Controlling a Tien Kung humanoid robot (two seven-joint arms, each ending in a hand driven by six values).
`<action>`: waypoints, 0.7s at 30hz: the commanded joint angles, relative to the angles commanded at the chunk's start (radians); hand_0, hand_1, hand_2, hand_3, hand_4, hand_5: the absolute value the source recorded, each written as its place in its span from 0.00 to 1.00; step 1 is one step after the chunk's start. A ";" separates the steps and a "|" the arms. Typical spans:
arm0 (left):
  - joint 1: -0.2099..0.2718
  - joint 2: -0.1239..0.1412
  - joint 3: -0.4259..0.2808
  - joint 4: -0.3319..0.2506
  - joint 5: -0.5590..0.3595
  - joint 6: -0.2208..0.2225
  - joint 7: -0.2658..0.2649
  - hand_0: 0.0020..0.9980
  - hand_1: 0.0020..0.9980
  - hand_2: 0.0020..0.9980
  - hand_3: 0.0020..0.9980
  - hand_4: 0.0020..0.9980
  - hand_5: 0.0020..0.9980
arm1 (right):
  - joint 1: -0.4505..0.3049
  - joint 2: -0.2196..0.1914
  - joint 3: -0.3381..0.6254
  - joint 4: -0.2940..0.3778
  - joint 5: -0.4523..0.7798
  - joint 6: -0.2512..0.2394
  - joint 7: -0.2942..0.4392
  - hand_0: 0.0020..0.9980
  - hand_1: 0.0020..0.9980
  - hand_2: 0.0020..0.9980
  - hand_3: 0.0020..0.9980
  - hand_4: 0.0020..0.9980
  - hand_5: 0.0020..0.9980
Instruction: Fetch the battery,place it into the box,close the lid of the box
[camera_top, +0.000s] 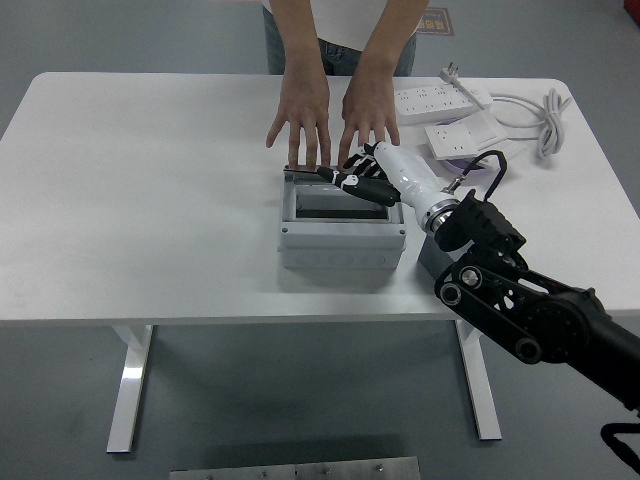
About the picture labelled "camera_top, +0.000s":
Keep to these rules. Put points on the white wall socket panel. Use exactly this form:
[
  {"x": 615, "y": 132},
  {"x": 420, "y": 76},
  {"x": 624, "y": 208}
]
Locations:
[{"x": 450, "y": 140}]

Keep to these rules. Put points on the smoky transparent box lid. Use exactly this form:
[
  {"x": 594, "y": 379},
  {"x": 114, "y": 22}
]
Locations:
[{"x": 300, "y": 171}]

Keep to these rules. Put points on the person's left hand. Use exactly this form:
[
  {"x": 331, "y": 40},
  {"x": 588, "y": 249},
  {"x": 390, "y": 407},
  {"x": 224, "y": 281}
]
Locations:
[{"x": 370, "y": 110}]

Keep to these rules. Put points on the person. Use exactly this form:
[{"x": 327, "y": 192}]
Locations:
[{"x": 345, "y": 30}]

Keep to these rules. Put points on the person's right hand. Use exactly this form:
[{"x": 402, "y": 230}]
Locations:
[{"x": 302, "y": 110}]

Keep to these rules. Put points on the grey metal plate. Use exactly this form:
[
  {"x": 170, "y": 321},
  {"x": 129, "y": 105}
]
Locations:
[{"x": 295, "y": 470}]

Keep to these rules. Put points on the white wall switch panel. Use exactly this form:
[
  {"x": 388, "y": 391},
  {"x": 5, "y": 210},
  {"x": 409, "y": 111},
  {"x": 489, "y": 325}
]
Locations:
[{"x": 485, "y": 125}]

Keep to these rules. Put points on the white power strip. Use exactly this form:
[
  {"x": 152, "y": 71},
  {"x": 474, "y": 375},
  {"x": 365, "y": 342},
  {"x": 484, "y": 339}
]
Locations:
[{"x": 430, "y": 102}]

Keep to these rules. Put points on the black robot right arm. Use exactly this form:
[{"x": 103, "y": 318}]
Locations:
[{"x": 540, "y": 310}]

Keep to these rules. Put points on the grey plastic junction box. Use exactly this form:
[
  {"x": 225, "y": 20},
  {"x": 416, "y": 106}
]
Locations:
[{"x": 340, "y": 237}]

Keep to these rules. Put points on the person's right forearm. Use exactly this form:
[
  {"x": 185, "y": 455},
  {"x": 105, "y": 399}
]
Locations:
[{"x": 300, "y": 35}]

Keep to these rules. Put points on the purple round disc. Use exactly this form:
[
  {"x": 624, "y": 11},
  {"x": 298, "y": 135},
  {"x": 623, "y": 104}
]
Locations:
[{"x": 452, "y": 166}]

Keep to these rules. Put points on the brown floor sign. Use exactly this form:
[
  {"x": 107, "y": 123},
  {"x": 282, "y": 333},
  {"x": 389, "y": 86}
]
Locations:
[{"x": 437, "y": 22}]

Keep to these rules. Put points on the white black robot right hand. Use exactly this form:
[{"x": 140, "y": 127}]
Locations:
[{"x": 410, "y": 175}]

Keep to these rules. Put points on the white table leg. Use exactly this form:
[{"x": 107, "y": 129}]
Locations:
[
  {"x": 130, "y": 380},
  {"x": 480, "y": 395}
]

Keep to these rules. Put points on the person's left forearm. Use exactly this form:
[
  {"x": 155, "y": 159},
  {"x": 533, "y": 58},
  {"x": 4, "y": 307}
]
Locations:
[{"x": 390, "y": 35}]

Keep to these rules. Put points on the grey cube battery holder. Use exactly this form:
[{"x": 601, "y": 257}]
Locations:
[{"x": 430, "y": 257}]

